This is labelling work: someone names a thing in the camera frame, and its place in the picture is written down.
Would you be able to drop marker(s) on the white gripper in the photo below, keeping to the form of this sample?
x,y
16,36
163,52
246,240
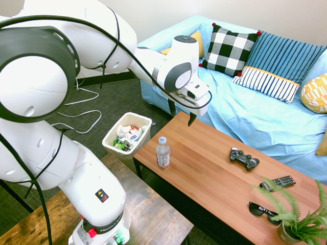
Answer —
x,y
199,107

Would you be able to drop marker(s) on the black TV remote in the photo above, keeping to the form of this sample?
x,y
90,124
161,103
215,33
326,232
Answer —
x,y
281,182

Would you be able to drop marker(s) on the crumpled white paper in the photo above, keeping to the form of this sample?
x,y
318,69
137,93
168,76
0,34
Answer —
x,y
124,130

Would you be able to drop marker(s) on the green crumpled wrapper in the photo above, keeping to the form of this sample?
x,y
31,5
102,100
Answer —
x,y
118,143

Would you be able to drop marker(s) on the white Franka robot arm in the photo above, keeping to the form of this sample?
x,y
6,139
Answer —
x,y
30,84

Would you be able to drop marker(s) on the reddish wooden coffee table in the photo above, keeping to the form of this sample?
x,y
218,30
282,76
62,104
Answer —
x,y
204,163

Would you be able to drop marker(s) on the silver soda can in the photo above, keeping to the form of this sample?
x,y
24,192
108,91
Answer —
x,y
127,145

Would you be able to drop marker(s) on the light blue covered sofa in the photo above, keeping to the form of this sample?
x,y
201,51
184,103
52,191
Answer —
x,y
245,120

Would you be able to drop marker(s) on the rustic dark wooden table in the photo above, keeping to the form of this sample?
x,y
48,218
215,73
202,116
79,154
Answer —
x,y
153,214

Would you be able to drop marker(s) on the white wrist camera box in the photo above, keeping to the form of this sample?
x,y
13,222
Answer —
x,y
198,89

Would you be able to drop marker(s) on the green potted plant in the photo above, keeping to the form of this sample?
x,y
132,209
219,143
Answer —
x,y
293,224

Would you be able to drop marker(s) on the yellow white patterned bolster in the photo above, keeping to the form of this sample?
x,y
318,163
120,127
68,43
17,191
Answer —
x,y
316,94

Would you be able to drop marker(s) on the white plastic trash bin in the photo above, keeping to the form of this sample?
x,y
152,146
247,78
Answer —
x,y
110,141

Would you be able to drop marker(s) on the black sunglasses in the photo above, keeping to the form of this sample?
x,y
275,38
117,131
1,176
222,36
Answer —
x,y
258,209

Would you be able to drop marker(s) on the blue striped pillow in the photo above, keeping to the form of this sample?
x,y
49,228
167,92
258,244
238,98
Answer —
x,y
281,58

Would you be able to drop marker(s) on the plain mustard yellow pillow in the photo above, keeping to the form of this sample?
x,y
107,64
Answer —
x,y
200,43

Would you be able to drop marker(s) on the mustard striped pillow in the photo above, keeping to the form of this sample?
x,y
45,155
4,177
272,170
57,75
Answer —
x,y
323,146

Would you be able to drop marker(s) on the black white checkered pillow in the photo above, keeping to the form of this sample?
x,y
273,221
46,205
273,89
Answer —
x,y
227,51

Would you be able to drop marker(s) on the clear plastic water bottle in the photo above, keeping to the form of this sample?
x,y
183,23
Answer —
x,y
163,154

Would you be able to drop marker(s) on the black game controller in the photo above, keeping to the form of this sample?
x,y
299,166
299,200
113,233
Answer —
x,y
242,158

